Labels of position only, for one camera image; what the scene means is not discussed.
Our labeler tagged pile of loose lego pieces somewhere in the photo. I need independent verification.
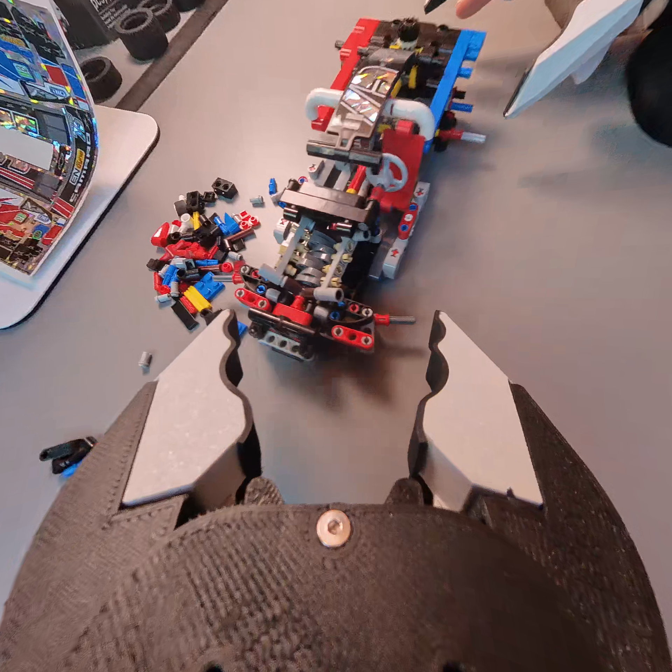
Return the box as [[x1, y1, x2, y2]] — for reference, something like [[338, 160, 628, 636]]
[[146, 177, 261, 337]]

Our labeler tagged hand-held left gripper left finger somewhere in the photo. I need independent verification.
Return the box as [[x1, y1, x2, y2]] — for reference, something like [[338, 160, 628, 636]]
[[122, 309, 261, 508]]

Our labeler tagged black lego connector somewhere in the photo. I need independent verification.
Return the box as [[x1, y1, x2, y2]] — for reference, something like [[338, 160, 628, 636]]
[[39, 436, 99, 476]]

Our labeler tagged lego car model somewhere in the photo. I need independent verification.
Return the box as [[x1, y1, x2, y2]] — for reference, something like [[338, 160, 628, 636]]
[[233, 17, 489, 363]]

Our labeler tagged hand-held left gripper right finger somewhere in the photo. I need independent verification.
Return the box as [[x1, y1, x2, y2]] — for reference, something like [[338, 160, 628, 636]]
[[408, 310, 544, 513]]

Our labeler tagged holographic sticker sheet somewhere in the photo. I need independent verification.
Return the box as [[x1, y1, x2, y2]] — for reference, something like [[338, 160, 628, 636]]
[[0, 0, 100, 276]]

